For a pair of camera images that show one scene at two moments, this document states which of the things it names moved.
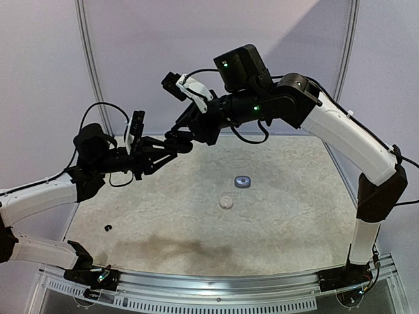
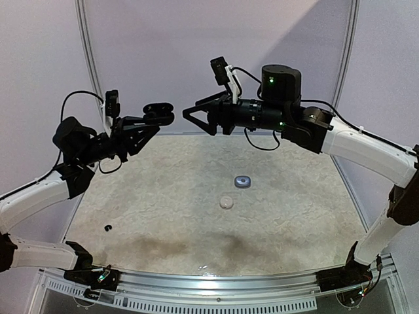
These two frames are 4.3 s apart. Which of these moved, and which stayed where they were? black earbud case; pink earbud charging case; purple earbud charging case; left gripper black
Moved: left gripper black; black earbud case
Stayed: pink earbud charging case; purple earbud charging case
